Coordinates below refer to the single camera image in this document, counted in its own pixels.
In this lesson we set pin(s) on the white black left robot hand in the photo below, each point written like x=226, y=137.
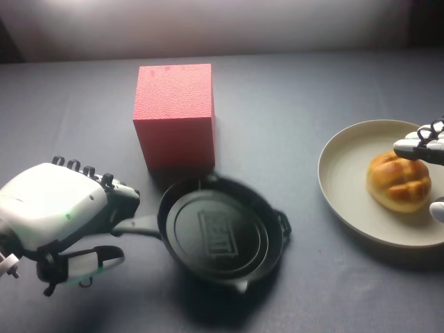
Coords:
x=52, y=208

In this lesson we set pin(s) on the grey table cloth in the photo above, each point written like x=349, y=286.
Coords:
x=312, y=284

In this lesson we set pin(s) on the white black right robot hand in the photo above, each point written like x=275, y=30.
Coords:
x=425, y=147

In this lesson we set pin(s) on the red cube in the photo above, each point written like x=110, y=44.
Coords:
x=173, y=118

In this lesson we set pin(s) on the golden bread roll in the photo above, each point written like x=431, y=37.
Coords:
x=399, y=184

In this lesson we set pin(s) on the black frying pan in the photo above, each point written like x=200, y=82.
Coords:
x=222, y=236

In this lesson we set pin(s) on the grey round plate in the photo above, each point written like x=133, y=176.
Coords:
x=347, y=187

